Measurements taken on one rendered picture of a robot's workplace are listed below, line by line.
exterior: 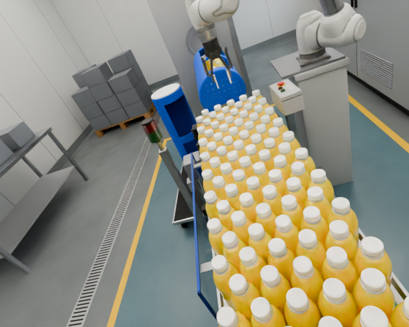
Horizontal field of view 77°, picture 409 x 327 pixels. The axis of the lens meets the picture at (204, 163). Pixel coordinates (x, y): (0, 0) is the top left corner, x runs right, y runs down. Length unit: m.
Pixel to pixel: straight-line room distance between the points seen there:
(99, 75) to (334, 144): 4.08
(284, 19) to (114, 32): 3.88
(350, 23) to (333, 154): 0.92
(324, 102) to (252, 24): 4.93
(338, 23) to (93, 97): 4.41
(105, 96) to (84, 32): 2.42
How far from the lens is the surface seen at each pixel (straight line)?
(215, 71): 1.55
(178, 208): 2.38
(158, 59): 6.85
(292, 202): 0.73
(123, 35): 6.94
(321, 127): 1.98
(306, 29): 1.80
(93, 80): 5.16
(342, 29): 1.67
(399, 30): 2.92
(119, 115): 5.27
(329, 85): 1.87
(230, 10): 1.13
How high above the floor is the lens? 1.63
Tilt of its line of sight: 32 degrees down
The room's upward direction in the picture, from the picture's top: 24 degrees counter-clockwise
